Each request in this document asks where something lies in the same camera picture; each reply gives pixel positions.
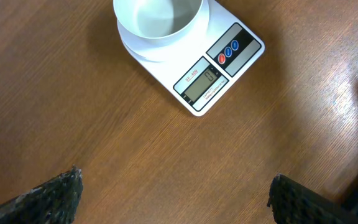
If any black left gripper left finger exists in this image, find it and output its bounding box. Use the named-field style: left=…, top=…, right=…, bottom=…
left=0, top=166, right=83, bottom=224

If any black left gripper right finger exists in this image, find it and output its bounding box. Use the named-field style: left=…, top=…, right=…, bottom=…
left=267, top=174, right=358, bottom=224

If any white digital kitchen scale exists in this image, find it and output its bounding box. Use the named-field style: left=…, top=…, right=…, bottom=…
left=117, top=0, right=265, bottom=116

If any white round bowl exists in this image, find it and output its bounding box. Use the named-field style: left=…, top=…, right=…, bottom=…
left=112, top=0, right=204, bottom=40

